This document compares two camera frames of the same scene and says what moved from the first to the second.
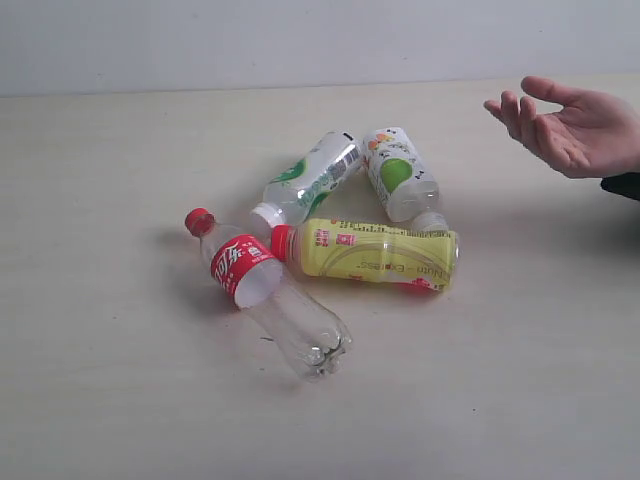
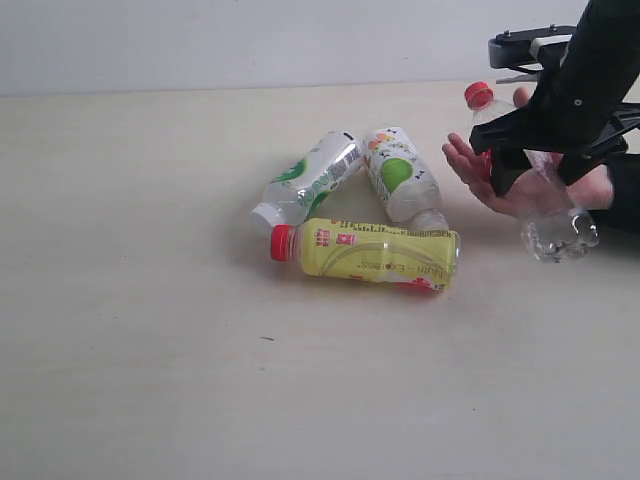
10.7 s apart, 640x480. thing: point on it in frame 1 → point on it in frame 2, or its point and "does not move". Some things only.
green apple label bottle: (404, 184) does not move
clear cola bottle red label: (247, 272) → (558, 225)
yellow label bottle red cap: (418, 257) does not move
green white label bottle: (297, 193) does not move
